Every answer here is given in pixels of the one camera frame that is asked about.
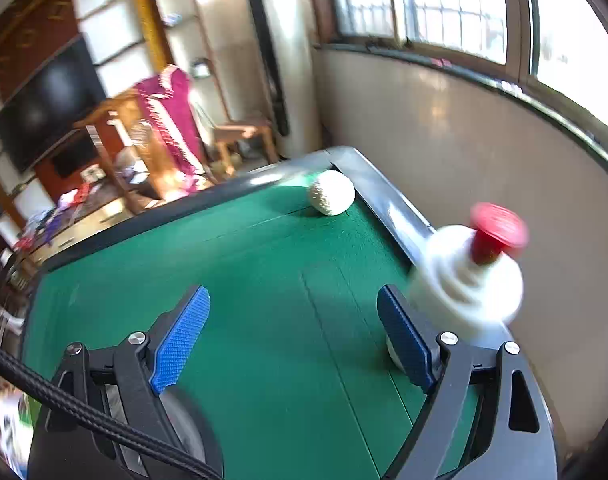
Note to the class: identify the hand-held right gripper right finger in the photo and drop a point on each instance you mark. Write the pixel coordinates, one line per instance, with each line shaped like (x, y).
(404, 340)

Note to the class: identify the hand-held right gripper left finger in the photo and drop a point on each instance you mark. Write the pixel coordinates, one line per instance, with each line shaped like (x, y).
(181, 340)

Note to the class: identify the white bottle red label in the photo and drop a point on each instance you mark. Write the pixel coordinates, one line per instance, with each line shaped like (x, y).
(464, 285)

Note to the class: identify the white gold-edged tray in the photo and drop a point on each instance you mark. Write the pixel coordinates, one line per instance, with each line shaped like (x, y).
(14, 430)

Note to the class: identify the grey round disc black rim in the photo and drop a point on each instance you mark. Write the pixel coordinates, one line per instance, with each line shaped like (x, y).
(194, 430)

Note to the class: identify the cream low cabinet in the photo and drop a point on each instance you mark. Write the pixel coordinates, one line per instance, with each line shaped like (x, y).
(79, 225)

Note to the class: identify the white textured ball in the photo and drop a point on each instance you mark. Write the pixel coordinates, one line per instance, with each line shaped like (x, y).
(331, 192)

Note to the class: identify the wooden stool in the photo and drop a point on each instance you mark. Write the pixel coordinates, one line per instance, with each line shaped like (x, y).
(244, 135)

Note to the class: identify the magenta fringed cloth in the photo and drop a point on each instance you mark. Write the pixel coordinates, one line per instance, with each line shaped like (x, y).
(169, 120)

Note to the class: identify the black flat television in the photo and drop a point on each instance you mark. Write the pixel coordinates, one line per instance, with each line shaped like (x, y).
(49, 105)

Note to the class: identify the white standing air conditioner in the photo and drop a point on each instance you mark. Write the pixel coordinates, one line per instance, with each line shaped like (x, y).
(284, 50)

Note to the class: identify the large window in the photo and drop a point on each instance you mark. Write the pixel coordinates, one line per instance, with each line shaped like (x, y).
(459, 5)

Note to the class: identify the small black wall panel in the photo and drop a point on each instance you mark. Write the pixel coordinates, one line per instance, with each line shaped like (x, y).
(76, 157)

